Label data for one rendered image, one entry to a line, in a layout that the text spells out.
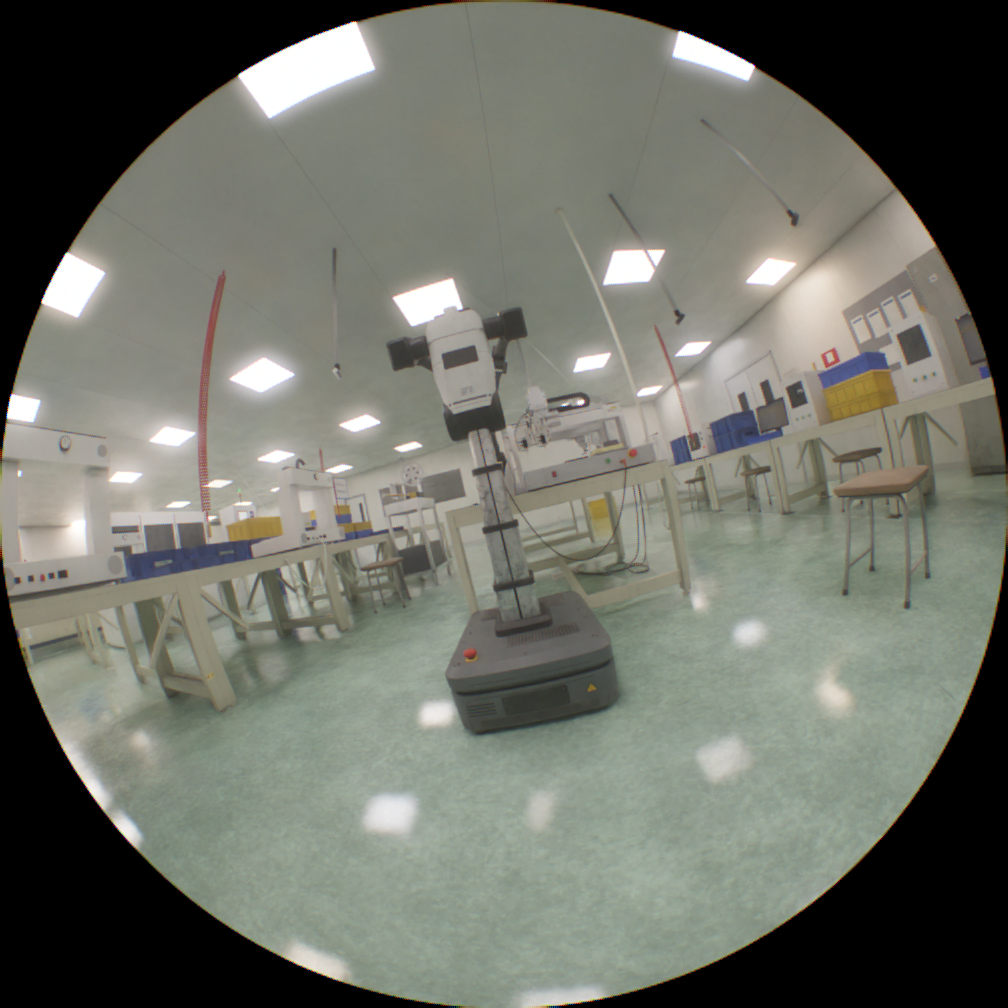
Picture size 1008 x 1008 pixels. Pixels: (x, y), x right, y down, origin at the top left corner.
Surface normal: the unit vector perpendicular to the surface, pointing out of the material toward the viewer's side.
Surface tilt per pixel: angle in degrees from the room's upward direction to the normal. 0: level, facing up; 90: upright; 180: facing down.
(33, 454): 90
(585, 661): 90
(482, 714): 90
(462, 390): 90
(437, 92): 180
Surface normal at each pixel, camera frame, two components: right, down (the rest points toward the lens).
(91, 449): 0.97, -0.23
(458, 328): -0.04, -0.01
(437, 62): 0.23, 0.97
